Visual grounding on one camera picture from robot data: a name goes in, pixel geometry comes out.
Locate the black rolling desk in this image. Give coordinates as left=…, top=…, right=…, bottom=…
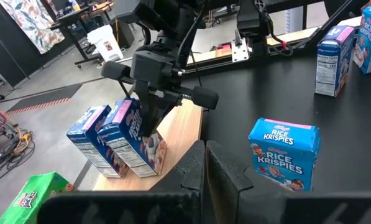
left=50, top=1, right=117, bottom=68

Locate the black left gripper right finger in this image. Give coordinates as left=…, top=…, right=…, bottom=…
left=205, top=139, right=291, bottom=224

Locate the white trash bin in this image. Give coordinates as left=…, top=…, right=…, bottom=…
left=86, top=24, right=124, bottom=63

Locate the white metal bracket plate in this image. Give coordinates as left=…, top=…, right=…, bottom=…
left=231, top=37, right=250, bottom=63

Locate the Frosted Flakes cereal box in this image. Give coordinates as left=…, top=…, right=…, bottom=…
left=97, top=98, right=168, bottom=179
left=66, top=105, right=130, bottom=179
left=314, top=24, right=356, bottom=98

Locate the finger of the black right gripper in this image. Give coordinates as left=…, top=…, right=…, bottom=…
left=140, top=91, right=157, bottom=138
left=152, top=95, right=175, bottom=138

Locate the wooden shelf board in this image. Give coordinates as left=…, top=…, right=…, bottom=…
left=91, top=98, right=204, bottom=191

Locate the black floor box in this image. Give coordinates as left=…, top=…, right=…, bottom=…
left=112, top=18, right=135, bottom=48

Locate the floral fabric panel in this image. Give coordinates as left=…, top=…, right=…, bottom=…
left=0, top=0, right=66, bottom=55

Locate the Apple Jacks cereal box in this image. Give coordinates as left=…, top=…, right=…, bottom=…
left=0, top=171, right=76, bottom=224

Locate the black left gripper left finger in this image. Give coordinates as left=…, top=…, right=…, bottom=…
left=150, top=139, right=206, bottom=192

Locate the black partition panel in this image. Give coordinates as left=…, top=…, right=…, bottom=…
left=0, top=0, right=29, bottom=90

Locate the black hazard-edged floor strip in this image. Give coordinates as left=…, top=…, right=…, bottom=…
left=6, top=83, right=84, bottom=116

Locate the black floor cable bundle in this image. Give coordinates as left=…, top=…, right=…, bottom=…
left=0, top=123, right=36, bottom=187

